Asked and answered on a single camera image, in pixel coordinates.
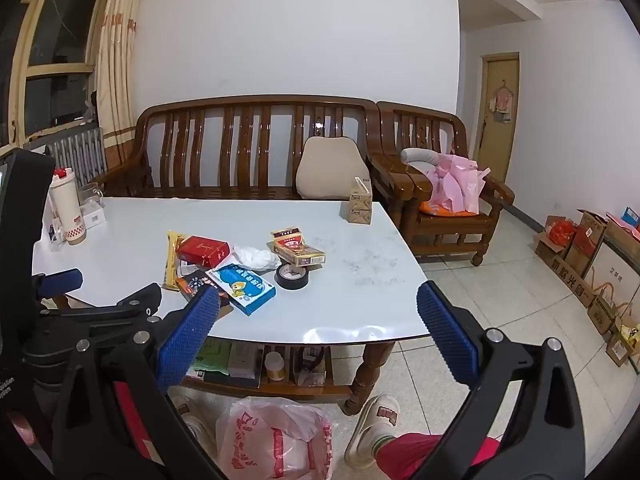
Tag beige cushion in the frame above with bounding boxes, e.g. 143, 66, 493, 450
295, 136, 372, 202

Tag wooden sofa bench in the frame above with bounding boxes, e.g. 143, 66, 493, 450
95, 95, 381, 201

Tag orange seat cushion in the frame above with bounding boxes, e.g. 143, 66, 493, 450
419, 200, 481, 218

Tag white slipper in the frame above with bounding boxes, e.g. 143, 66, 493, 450
345, 395, 402, 471
170, 392, 218, 456

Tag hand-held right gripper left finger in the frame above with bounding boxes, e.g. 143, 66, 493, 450
52, 285, 226, 480

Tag glass mug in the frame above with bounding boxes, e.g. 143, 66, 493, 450
79, 182, 106, 208

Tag white thermos red lid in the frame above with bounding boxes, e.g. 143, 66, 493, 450
48, 167, 88, 247

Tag yellow snack packet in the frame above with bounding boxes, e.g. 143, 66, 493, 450
162, 230, 187, 292

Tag cloth hanging on door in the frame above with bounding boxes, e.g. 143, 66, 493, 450
489, 80, 515, 125

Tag dark printed packet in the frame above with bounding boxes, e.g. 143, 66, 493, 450
176, 270, 233, 318

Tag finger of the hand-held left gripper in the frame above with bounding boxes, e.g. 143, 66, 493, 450
40, 282, 165, 356
31, 268, 84, 311

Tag wooden tissue box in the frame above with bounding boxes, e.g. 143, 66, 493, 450
346, 176, 373, 225

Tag grey radiator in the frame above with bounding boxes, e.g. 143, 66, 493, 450
42, 127, 108, 183

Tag yellow wooden door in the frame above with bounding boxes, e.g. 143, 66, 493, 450
477, 52, 521, 183

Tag grey neck pillow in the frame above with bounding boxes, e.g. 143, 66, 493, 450
400, 147, 453, 173

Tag wooden armchair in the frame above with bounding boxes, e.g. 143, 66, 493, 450
367, 101, 516, 267

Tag clear container with black cables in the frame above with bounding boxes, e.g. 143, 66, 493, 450
292, 347, 326, 386

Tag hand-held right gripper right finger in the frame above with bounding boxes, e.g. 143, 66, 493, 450
415, 281, 586, 480

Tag snack packets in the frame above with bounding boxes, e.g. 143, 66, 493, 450
176, 235, 231, 269

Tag dark notebook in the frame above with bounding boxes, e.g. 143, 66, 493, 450
192, 371, 262, 390

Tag pink plastic bag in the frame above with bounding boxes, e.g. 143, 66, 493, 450
425, 154, 491, 213

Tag white plastic bag red print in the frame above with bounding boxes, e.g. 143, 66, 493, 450
216, 396, 335, 480

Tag row of cardboard boxes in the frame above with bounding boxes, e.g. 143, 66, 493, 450
532, 207, 640, 376

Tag large red yellow card box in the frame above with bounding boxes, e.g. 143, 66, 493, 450
272, 240, 327, 267

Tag person's left leg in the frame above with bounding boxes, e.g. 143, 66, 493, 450
112, 380, 168, 461

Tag blue white medicine box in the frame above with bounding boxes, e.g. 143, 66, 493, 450
206, 263, 277, 317

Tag white tissue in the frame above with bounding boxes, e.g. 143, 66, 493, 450
218, 245, 282, 273

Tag white pill bottle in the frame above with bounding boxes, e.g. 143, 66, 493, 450
264, 351, 287, 382

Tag beige curtain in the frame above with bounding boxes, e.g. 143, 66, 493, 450
87, 0, 146, 181

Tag long white box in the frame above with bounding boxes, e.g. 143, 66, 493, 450
227, 342, 265, 378

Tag small red yellow card box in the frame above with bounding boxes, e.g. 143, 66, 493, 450
270, 228, 307, 250

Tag black tape roll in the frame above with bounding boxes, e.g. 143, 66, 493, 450
275, 262, 309, 291

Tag green wet wipes pack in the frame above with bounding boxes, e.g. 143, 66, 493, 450
190, 340, 232, 376

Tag yellow framed window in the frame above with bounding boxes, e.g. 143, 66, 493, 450
0, 0, 118, 146

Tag wooden coffee table white top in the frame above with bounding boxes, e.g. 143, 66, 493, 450
31, 196, 432, 416

